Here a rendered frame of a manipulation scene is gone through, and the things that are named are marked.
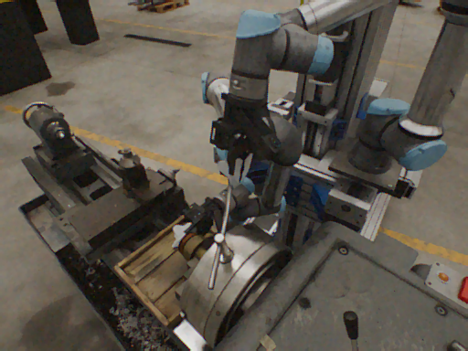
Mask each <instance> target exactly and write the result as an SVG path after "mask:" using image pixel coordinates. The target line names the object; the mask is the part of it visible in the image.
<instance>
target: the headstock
mask: <svg viewBox="0 0 468 351"><path fill-rule="evenodd" d="M373 242H374V241H373V240H370V239H368V238H366V237H364V236H362V235H361V234H359V233H357V232H354V231H353V230H352V229H349V228H346V227H344V226H343V225H341V224H339V223H335V222H333V221H327V222H325V223H324V224H321V226H319V228H318V229H316V231H315V233H313V234H312V236H311V238H309V239H308V240H307V241H306V242H305V243H304V244H303V246H302V247H301V248H300V249H299V250H298V251H297V253H296V254H295V255H294V256H292V259H291V260H290V261H288V264H287V265H285V266H284V267H283V270H281V271H280V273H279V274H278V275H277V276H276V277H275V279H274V280H273V281H272V282H271V283H270V285H269V286H268V287H267V288H266V289H265V291H264V292H263V293H262V294H261V296H259V297H258V299H257V300H256V301H255V302H254V303H253V305H252V306H251V307H250V308H249V310H247V312H246V313H245V314H244V315H242V317H241V318H240V319H239V320H238V322H237V323H236V324H235V325H234V326H233V327H232V328H231V330H230V331H229V332H228V334H227V335H225V336H224V338H223V339H222V340H221V341H220V342H219V343H218V345H217V346H216V347H215V348H214V350H213V351H267V350H266V349H265V347H264V346H263V345H262V344H261V343H260V340H261V339H262V338H264V336H265V335H268V336H269V338H270V339H271V340H272V341H273V343H275V345H276V346H277V347H276V350H275V348H273V350H272V351H352V344H351V339H350V338H349V337H348V334H347V332H346V328H345V322H344V319H343V316H344V312H347V311H354V312H355V313H356V314H357V319H358V339H357V343H358V348H359V351H450V350H449V349H448V348H447V346H448V345H449V344H450V342H451V341H453V340H454V339H456V340H457V341H458V342H460V343H461V344H462V345H463V346H465V347H466V348H467V349H468V310H467V309H464V308H463V307H462V306H460V305H458V304H457V303H455V302H453V301H451V300H450V299H449V298H445V296H443V295H441V294H439V293H438V292H436V291H434V290H433V289H431V288H430V287H429V286H426V285H425V284H424V283H425V281H426V277H427V275H428V273H429V271H430V269H431V266H430V265H428V264H424V263H420V264H417V265H415V266H412V267H411V268H410V271H409V272H406V271H404V270H403V269H402V267H401V266H399V264H398V262H397V261H396V259H395V258H394V256H392V255H390V253H386V252H385V251H384V250H381V249H380V248H378V247H377V246H375V245H373ZM267 316H268V318H271V319H272V320H273V321H271V324H265V323H264V322H265V319H266V317H267Z"/></svg>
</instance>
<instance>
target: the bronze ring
mask: <svg viewBox="0 0 468 351"><path fill-rule="evenodd" d="M205 239H206V238H204V237H203V236H201V235H198V234H197V233H195V232H189V233H187V234H186V235H185V236H184V237H183V238H182V239H181V240H180V242H179V244H178V247H177V249H178V251H179V252H180V253H181V254H182V256H183V257H184V259H186V260H187V261H191V259H193V258H194V257H196V258H197V259H198V260H199V261H200V259H201V257H202V256H204V255H205V252H206V251H207V249H205V247H203V245H204V242H205Z"/></svg>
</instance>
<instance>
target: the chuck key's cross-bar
mask: <svg viewBox="0 0 468 351"><path fill-rule="evenodd" d="M231 198H232V186H231V185H230V183H229V182H228V193H227V198H226V203H225V208H224V213H223V223H222V227H221V230H220V233H222V234H223V236H224V238H225V234H226V231H227V227H228V218H229V208H230V203H231ZM222 249H223V246H217V249H216V253H215V256H214V263H213V266H212V270H211V273H210V276H209V284H208V289H209V290H213V289H214V287H215V280H216V277H217V273H218V263H219V260H220V256H221V251H222Z"/></svg>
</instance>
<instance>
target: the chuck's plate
mask: <svg viewBox="0 0 468 351"><path fill-rule="evenodd" d="M291 259H292V251H291V249H290V247H288V246H286V245H285V244H283V242H280V241H278V240H274V241H271V242H268V243H266V244H265V245H264V246H262V247H260V248H259V249H258V250H257V251H256V252H254V253H253V254H252V255H251V256H250V257H249V258H248V259H247V260H246V261H245V263H244V264H243V265H242V266H241V267H240V268H239V270H238V271H237V272H236V274H234V275H233V278H232V279H231V280H230V281H229V283H228V285H227V286H226V288H224V291H223V292H222V293H221V295H220V296H219V298H218V300H217V301H216V303H215V306H214V308H213V309H212V311H211V313H210V316H209V318H208V319H207V323H206V330H205V339H206V341H207V343H209V344H210V346H211V347H212V348H213V349H214V348H215V347H216V346H217V345H218V343H219V342H220V341H221V340H222V339H223V338H224V336H225V335H227V334H228V332H229V331H230V328H231V325H232V323H233V318H234V317H235V314H236V313H237V311H238V309H239V307H240V306H241V305H242V301H244V299H245V298H246V296H247V294H248V293H249V292H250V291H251V288H253V287H254V285H255V284H256V283H257V281H258V280H259V279H260V278H261V277H262V276H263V275H264V274H265V273H266V272H267V271H268V270H270V269H271V268H272V267H274V266H275V265H281V266H282V267H284V266H285V265H287V264H288V261H290V260H291Z"/></svg>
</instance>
